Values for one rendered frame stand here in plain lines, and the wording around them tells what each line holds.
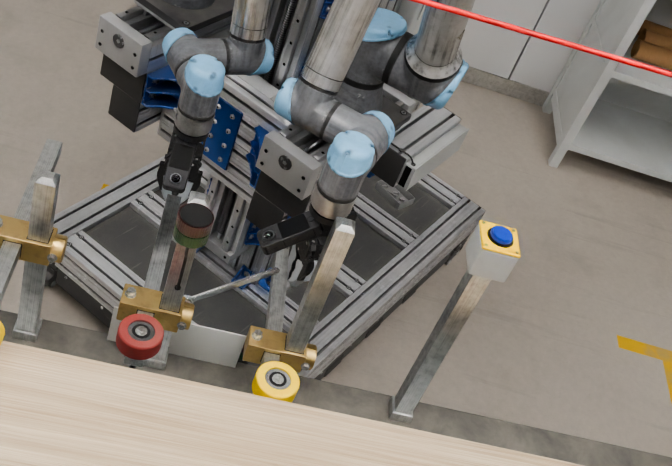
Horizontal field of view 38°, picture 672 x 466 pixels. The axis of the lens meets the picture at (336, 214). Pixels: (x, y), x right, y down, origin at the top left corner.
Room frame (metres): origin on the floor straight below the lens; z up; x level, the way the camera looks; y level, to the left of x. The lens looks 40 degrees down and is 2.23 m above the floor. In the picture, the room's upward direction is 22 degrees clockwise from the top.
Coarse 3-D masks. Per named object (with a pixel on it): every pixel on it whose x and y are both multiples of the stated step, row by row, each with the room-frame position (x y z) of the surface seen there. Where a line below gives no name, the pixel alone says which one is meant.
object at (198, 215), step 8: (184, 208) 1.16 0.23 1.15; (192, 208) 1.16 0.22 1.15; (200, 208) 1.17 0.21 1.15; (184, 216) 1.14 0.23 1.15; (192, 216) 1.15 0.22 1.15; (200, 216) 1.15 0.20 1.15; (208, 216) 1.16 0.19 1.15; (192, 224) 1.13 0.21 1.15; (200, 224) 1.14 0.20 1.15; (208, 224) 1.14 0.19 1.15; (184, 256) 1.17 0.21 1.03; (184, 264) 1.17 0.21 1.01; (176, 288) 1.18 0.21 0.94
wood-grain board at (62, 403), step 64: (0, 384) 0.88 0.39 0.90; (64, 384) 0.93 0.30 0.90; (128, 384) 0.97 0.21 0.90; (192, 384) 1.02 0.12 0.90; (0, 448) 0.78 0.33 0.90; (64, 448) 0.82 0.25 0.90; (128, 448) 0.86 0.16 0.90; (192, 448) 0.91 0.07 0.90; (256, 448) 0.95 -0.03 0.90; (320, 448) 1.00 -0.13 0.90; (384, 448) 1.05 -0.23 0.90; (448, 448) 1.11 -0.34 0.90
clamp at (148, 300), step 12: (144, 288) 1.21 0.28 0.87; (120, 300) 1.16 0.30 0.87; (132, 300) 1.17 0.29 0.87; (144, 300) 1.18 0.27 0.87; (156, 300) 1.19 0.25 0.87; (120, 312) 1.16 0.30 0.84; (132, 312) 1.16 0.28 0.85; (156, 312) 1.17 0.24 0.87; (168, 312) 1.18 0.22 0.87; (180, 312) 1.19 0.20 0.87; (192, 312) 1.20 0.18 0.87; (168, 324) 1.18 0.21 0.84; (180, 324) 1.18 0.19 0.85
